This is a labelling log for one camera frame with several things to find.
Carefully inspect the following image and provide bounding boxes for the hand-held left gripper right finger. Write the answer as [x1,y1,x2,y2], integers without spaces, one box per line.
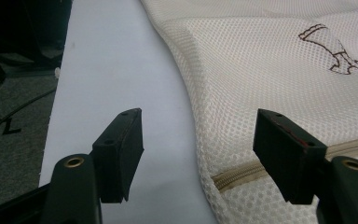
[253,108,328,205]

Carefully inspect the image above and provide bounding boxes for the white board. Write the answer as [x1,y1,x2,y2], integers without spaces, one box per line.
[38,0,220,224]

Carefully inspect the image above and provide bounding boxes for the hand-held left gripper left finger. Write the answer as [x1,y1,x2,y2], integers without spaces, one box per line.
[92,107,145,203]

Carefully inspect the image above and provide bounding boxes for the thin black floor cable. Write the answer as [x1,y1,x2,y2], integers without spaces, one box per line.
[0,88,58,143]

